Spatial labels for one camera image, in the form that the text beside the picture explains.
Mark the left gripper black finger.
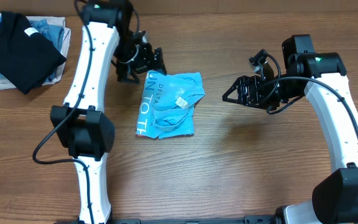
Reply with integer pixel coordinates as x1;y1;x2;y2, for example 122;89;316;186
154;47;167;75
117;70;140;84

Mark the light blue t-shirt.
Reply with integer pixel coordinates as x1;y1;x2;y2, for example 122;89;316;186
135;71;205;139

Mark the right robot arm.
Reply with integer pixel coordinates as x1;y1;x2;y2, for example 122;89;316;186
223;34;358;223

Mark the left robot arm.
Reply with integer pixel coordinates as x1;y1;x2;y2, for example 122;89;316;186
50;0;167;223

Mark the folded black shirt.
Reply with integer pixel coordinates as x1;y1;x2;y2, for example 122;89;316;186
0;11;66;94

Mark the folded white cloth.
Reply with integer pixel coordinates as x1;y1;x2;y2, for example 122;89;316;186
0;16;71;90

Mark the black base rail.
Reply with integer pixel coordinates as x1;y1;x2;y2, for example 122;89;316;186
54;213;279;224

